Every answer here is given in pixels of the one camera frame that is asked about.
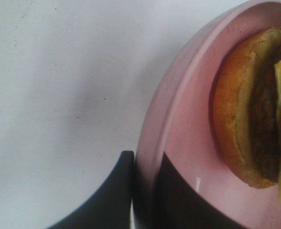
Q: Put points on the burger with lettuce and cheese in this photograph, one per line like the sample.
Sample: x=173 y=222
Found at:
x=246 y=110

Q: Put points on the pink round plate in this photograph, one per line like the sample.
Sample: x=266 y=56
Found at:
x=178 y=124

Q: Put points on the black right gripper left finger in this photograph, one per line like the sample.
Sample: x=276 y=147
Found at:
x=109 y=207

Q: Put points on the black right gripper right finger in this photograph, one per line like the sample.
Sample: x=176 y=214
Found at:
x=178 y=206

